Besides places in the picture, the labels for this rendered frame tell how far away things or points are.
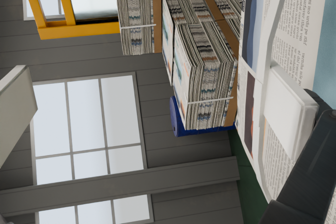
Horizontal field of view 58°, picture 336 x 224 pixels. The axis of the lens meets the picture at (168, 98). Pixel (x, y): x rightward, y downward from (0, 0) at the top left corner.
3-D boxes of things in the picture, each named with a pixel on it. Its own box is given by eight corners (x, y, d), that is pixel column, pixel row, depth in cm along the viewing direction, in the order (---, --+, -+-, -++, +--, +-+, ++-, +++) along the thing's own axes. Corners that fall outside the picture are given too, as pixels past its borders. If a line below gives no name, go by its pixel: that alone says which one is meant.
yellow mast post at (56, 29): (283, 18, 240) (40, 40, 216) (279, 13, 246) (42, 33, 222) (287, 8, 233) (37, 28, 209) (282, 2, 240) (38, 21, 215)
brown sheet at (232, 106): (232, 126, 138) (223, 127, 137) (214, 84, 158) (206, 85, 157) (249, 60, 111) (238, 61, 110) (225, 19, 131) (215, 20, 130)
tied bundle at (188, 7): (215, 83, 159) (172, 88, 156) (201, 49, 179) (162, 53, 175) (226, 19, 131) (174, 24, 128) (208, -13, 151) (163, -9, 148)
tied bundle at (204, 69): (234, 126, 138) (184, 132, 135) (215, 83, 158) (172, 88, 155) (251, 60, 111) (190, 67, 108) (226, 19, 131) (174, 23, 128)
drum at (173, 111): (223, 93, 411) (167, 100, 400) (236, 84, 360) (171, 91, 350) (230, 131, 401) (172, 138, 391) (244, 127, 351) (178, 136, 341)
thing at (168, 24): (172, 86, 155) (170, 87, 155) (163, 52, 174) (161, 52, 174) (174, 24, 128) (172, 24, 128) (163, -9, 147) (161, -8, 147)
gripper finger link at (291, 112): (303, 105, 12) (321, 104, 12) (257, 54, 19) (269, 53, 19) (291, 163, 14) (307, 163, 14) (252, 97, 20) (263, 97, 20)
